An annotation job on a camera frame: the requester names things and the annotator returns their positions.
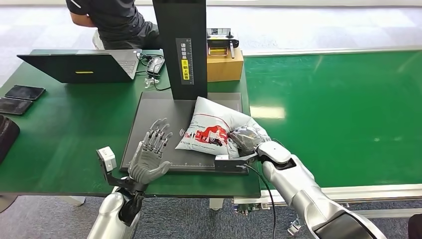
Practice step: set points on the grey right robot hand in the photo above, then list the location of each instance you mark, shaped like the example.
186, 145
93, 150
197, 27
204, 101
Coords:
247, 140

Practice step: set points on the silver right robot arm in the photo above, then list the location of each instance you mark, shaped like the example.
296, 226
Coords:
306, 198

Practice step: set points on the brown cardboard box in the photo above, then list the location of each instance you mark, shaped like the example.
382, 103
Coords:
225, 69

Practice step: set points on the white plastic mail package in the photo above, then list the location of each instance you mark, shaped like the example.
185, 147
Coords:
207, 122

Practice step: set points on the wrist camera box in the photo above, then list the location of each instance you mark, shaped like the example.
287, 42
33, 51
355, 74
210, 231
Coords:
230, 163
107, 159

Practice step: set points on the person's forearm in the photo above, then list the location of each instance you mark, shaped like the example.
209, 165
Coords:
82, 20

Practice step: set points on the black remote controller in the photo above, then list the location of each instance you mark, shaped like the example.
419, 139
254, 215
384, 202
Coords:
222, 42

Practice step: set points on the person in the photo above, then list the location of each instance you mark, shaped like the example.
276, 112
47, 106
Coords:
118, 23

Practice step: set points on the white table leg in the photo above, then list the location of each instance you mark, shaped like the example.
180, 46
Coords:
74, 200
216, 204

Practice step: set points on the black laptop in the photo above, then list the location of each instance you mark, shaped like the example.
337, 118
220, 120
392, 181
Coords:
72, 67

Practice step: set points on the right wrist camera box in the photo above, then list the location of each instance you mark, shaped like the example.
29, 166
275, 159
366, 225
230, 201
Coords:
230, 163

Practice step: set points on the grey power adapter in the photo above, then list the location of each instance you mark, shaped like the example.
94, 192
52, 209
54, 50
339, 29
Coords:
155, 65

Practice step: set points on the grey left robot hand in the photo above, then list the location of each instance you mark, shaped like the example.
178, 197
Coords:
146, 165

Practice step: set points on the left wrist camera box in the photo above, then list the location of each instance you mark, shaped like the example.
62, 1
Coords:
107, 159

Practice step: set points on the black smartphone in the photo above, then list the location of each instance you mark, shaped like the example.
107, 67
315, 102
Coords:
14, 106
25, 92

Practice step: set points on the black delivery box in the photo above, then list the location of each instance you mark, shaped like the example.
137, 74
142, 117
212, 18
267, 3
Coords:
7, 137

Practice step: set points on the small clear plastic piece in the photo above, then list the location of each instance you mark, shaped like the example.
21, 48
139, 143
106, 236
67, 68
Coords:
151, 81

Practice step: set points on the green conveyor belt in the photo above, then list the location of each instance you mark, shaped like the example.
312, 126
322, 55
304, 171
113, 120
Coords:
329, 99

